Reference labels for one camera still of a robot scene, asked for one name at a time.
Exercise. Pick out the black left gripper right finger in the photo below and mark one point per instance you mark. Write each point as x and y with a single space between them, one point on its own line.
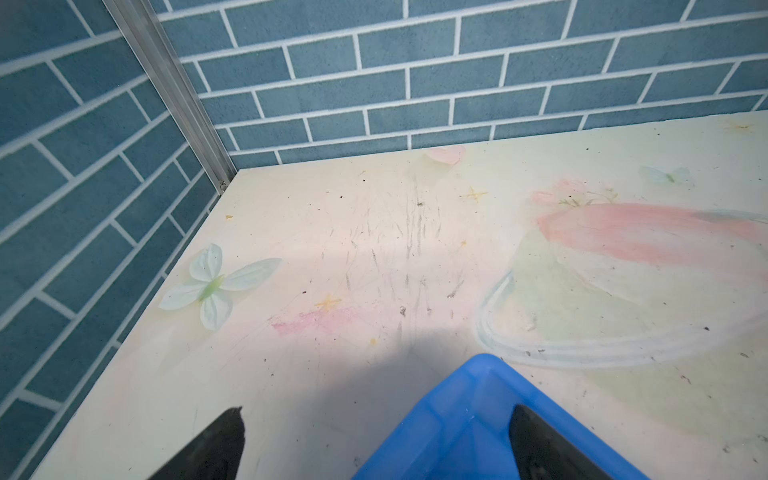
541 452

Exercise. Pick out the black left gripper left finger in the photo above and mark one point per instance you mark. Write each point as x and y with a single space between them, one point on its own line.
215 453

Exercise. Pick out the blue plastic bin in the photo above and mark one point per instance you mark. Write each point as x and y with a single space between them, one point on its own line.
459 430

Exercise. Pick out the aluminium corner post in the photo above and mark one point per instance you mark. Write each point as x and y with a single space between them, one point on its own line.
145 36

